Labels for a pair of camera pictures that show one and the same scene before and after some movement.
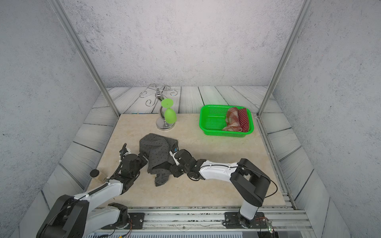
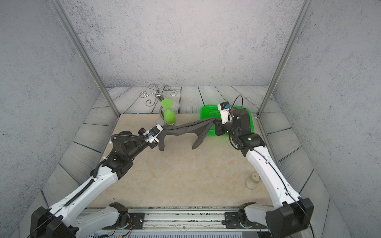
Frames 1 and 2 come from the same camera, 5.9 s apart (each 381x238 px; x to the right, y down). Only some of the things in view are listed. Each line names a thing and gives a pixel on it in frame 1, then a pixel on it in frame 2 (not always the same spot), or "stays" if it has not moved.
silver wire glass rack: (161, 123) stays
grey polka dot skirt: (155, 148) to (199, 126)
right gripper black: (174, 171) to (220, 126)
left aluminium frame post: (58, 7) stays
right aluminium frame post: (305, 7) stays
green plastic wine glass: (170, 114) stays
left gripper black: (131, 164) to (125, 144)
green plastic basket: (212, 120) stays
